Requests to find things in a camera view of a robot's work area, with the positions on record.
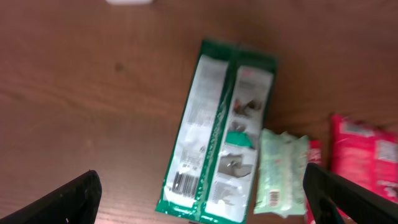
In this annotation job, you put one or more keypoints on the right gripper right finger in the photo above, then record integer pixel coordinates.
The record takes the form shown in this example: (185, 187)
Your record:
(328, 193)

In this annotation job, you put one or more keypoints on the white barcode scanner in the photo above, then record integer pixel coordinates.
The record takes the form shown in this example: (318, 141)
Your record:
(129, 2)

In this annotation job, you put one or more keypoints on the light green wipes pack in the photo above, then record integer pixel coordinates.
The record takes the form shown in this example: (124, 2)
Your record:
(282, 163)

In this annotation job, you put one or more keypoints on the red snack bag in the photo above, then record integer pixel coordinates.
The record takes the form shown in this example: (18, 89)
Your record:
(365, 155)

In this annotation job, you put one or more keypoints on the green and white package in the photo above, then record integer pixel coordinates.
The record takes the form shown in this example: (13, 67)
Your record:
(213, 163)

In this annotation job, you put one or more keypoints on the red and white snack packet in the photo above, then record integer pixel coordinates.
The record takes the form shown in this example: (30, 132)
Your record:
(314, 156)

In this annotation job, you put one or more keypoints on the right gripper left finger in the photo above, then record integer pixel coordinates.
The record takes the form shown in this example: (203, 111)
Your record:
(75, 202)

